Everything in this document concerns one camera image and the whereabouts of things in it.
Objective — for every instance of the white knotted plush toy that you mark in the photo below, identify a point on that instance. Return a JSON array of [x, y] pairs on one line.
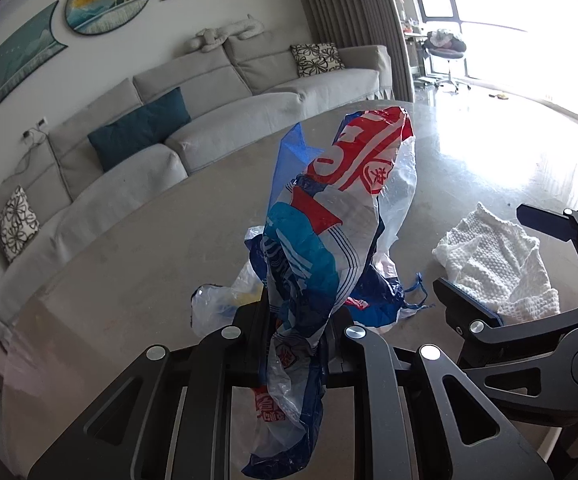
[[219, 35]]

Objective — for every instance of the white paper towel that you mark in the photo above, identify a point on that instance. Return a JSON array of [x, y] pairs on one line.
[[494, 255]]

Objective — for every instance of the white desk shelf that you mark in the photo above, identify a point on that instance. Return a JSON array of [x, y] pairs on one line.
[[411, 40]]

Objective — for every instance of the red blue printed plastic bag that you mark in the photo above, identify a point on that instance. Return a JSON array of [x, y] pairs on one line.
[[319, 240]]

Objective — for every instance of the white wall socket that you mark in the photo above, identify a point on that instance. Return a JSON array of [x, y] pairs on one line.
[[42, 121]]

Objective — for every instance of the pile of clothes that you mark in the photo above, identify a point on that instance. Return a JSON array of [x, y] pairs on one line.
[[444, 38]]

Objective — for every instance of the black white floral pillow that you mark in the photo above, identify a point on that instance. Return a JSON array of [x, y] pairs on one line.
[[316, 59], [16, 222]]

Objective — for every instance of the yellow slippers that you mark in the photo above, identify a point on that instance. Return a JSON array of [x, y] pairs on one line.
[[499, 95]]

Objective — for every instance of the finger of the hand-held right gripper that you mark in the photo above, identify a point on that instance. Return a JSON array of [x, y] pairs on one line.
[[544, 222], [469, 310]]

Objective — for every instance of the beige pleated curtain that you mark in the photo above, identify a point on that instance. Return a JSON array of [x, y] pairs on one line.
[[349, 5]]

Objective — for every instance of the grey fabric sofa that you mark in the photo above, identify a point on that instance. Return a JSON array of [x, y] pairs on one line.
[[249, 125]]

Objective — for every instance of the black swivel chair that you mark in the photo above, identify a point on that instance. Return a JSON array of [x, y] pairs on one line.
[[446, 60]]

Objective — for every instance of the large teal pillow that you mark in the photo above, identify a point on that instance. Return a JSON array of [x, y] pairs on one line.
[[139, 127]]

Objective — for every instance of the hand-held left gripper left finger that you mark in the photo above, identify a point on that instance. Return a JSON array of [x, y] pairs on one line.
[[249, 332]]

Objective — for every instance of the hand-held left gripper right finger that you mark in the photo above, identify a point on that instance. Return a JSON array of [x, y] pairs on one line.
[[339, 347]]

